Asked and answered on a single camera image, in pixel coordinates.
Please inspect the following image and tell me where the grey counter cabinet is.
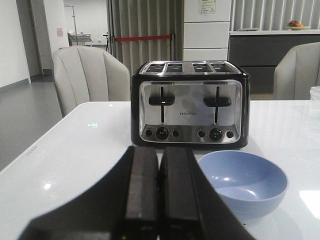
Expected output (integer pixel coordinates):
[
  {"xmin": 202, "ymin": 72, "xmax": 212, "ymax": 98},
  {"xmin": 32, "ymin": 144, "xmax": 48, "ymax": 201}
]
[{"xmin": 228, "ymin": 30, "xmax": 320, "ymax": 95}]

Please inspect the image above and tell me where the metal trolley in background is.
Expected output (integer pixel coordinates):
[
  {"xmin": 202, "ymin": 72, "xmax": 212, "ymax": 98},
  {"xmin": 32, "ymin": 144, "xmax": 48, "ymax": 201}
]
[{"xmin": 64, "ymin": 4, "xmax": 92, "ymax": 47}]

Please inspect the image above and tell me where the beige armchair right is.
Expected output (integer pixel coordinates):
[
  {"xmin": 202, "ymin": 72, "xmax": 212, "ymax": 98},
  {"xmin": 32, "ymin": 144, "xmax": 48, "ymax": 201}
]
[{"xmin": 273, "ymin": 42, "xmax": 320, "ymax": 100}]

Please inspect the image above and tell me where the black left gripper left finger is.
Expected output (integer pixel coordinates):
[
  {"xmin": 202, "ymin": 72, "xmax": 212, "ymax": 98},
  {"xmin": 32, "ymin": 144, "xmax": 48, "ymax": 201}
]
[{"xmin": 19, "ymin": 146, "xmax": 158, "ymax": 240}]

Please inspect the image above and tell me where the clear plastic food container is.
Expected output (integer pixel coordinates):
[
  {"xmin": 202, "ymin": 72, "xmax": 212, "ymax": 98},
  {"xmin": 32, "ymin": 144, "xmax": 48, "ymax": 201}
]
[{"xmin": 309, "ymin": 86, "xmax": 320, "ymax": 101}]

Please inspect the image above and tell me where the red barrier belt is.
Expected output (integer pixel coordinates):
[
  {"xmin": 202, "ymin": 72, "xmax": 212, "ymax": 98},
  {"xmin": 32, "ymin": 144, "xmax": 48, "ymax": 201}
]
[{"xmin": 114, "ymin": 34, "xmax": 173, "ymax": 42}]

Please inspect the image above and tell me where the paper notice on cabinet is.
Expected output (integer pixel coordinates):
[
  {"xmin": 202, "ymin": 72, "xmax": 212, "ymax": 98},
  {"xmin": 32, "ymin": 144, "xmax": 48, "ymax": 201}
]
[{"xmin": 199, "ymin": 0, "xmax": 216, "ymax": 15}]

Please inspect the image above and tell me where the beige armchair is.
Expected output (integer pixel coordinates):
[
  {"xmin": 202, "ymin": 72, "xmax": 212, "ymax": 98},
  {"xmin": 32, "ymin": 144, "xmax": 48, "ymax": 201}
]
[
  {"xmin": 52, "ymin": 45, "xmax": 131, "ymax": 117},
  {"xmin": 273, "ymin": 42, "xmax": 320, "ymax": 100}
]

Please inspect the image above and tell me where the beige armchair left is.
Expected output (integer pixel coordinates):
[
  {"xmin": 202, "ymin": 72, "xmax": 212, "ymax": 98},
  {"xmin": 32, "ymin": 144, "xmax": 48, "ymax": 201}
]
[{"xmin": 52, "ymin": 45, "xmax": 131, "ymax": 117}]

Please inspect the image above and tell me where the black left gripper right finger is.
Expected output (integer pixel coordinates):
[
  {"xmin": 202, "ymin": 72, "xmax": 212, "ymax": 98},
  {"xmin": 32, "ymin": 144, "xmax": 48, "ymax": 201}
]
[{"xmin": 159, "ymin": 147, "xmax": 253, "ymax": 240}]

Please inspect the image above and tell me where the white cabinet column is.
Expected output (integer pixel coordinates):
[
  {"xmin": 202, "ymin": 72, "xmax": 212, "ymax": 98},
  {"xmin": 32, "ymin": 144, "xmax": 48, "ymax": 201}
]
[{"xmin": 183, "ymin": 0, "xmax": 232, "ymax": 61}]

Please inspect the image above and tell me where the pink sign on wall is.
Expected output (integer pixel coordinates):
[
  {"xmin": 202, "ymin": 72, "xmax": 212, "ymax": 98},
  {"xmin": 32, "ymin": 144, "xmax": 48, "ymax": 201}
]
[{"xmin": 56, "ymin": 27, "xmax": 64, "ymax": 38}]

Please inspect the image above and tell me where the fruit plate on counter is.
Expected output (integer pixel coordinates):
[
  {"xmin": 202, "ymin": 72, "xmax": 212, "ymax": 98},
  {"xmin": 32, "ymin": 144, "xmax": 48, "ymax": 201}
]
[{"xmin": 287, "ymin": 20, "xmax": 311, "ymax": 31}]

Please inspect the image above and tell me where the black and chrome toaster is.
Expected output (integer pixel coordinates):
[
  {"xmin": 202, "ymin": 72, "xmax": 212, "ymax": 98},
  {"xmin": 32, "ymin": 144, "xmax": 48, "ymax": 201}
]
[{"xmin": 130, "ymin": 60, "xmax": 250, "ymax": 150}]

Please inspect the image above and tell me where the blue bowl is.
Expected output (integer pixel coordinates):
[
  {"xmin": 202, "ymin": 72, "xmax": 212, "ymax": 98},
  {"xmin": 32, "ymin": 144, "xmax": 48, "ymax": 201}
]
[{"xmin": 198, "ymin": 150, "xmax": 289, "ymax": 220}]

